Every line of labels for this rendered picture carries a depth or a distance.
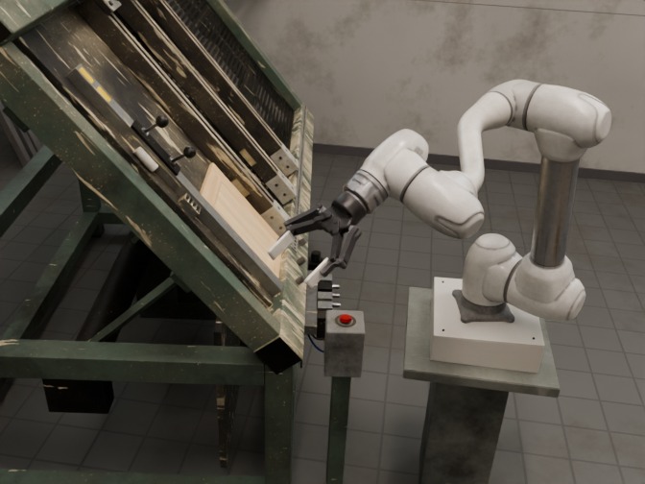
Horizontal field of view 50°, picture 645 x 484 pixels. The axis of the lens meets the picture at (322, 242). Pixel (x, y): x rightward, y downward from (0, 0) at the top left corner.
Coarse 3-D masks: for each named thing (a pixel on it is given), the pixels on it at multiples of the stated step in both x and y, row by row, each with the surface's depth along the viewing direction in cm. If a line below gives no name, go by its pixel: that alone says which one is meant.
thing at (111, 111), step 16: (80, 64) 201; (80, 80) 199; (96, 96) 201; (112, 112) 204; (128, 128) 206; (144, 144) 209; (160, 160) 211; (160, 176) 214; (176, 176) 214; (176, 192) 217; (192, 192) 218; (208, 208) 221; (208, 224) 222; (224, 224) 225; (224, 240) 225; (240, 240) 229; (240, 256) 229; (256, 256) 233; (256, 272) 232; (272, 272) 237; (272, 288) 235
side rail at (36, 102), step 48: (0, 48) 170; (0, 96) 176; (48, 96) 176; (48, 144) 182; (96, 144) 182; (96, 192) 189; (144, 192) 190; (144, 240) 197; (192, 240) 198; (192, 288) 205; (240, 288) 208; (240, 336) 214
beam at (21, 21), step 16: (0, 0) 171; (16, 0) 177; (32, 0) 184; (48, 0) 192; (64, 0) 201; (0, 16) 166; (16, 16) 173; (32, 16) 179; (48, 16) 203; (0, 32) 167; (16, 32) 170
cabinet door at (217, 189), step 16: (208, 176) 241; (224, 176) 252; (208, 192) 233; (224, 192) 245; (224, 208) 238; (240, 208) 250; (240, 224) 242; (256, 224) 255; (256, 240) 247; (272, 240) 258
